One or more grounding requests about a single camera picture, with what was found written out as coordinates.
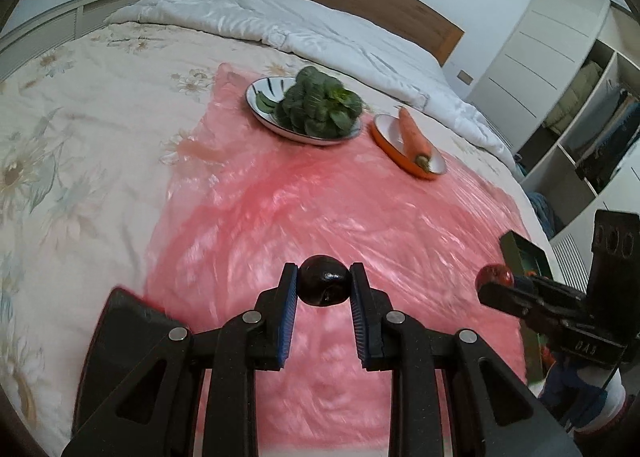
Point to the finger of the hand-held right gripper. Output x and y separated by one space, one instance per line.
500 294

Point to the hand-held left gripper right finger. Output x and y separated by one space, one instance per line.
357 317

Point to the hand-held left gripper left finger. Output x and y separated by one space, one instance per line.
286 322

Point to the red plum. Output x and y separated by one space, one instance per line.
495 274

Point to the dark purple plum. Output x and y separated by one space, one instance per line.
324 282

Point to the green box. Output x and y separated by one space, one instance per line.
515 244

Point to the small white slatted panel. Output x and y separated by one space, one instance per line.
570 257

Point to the blue cloth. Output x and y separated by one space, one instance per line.
540 212

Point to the dark hanging clothes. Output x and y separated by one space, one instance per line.
610 147

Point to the pink plastic sheet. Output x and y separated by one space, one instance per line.
300 207

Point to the white open shelf unit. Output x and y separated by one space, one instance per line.
557 154

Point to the black panel with red edge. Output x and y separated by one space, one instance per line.
125 332

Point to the pale green jacket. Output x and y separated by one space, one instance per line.
575 92

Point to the carrot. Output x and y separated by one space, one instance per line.
412 134

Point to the orange round plate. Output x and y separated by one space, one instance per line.
390 129

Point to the white wardrobe door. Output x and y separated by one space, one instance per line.
540 62

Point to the green leafy vegetable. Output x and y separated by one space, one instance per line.
315 107

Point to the white striped oval plate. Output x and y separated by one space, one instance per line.
260 92

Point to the white duvet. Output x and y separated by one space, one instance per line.
300 32

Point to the long white slatted panel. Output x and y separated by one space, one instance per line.
75 12

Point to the wall socket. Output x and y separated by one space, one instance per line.
465 76

